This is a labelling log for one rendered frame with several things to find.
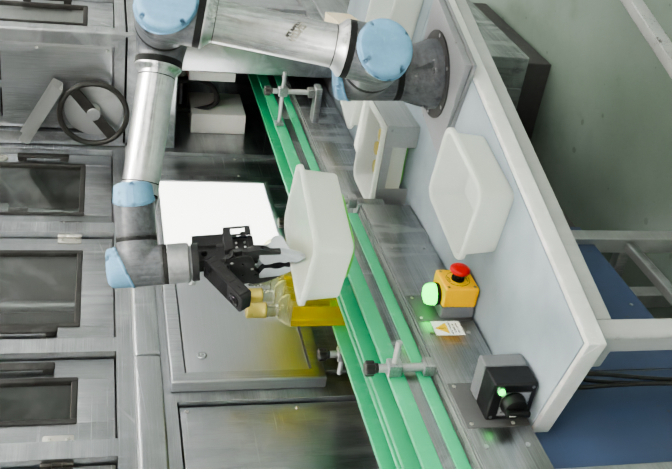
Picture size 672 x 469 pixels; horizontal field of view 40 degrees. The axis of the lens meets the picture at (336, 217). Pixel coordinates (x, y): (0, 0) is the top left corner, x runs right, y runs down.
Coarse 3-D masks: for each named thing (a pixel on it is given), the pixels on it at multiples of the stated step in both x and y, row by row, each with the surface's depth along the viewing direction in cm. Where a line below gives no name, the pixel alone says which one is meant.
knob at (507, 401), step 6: (510, 396) 153; (516, 396) 153; (522, 396) 154; (504, 402) 154; (510, 402) 153; (516, 402) 152; (522, 402) 153; (504, 408) 153; (510, 408) 153; (516, 408) 153; (522, 408) 153; (510, 414) 152; (516, 414) 152; (522, 414) 152; (528, 414) 153
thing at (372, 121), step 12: (372, 108) 220; (372, 120) 229; (360, 132) 230; (372, 132) 230; (384, 132) 213; (360, 144) 232; (372, 144) 232; (360, 156) 233; (372, 156) 234; (360, 168) 235; (360, 180) 232; (372, 180) 219; (372, 192) 221
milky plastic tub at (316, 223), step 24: (312, 192) 165; (336, 192) 167; (288, 216) 178; (312, 216) 159; (336, 216) 162; (288, 240) 176; (312, 240) 177; (336, 240) 158; (312, 264) 157; (336, 264) 160; (312, 288) 163; (336, 288) 165
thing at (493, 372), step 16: (480, 368) 158; (496, 368) 156; (512, 368) 157; (528, 368) 157; (480, 384) 158; (496, 384) 152; (512, 384) 153; (528, 384) 154; (480, 400) 158; (496, 400) 154; (528, 400) 156; (496, 416) 156
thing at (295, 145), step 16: (272, 80) 304; (272, 96) 292; (288, 96) 294; (272, 112) 281; (288, 112) 283; (288, 128) 274; (288, 144) 264; (304, 144) 265; (288, 160) 255; (304, 160) 257; (352, 336) 190; (368, 384) 178; (384, 432) 168
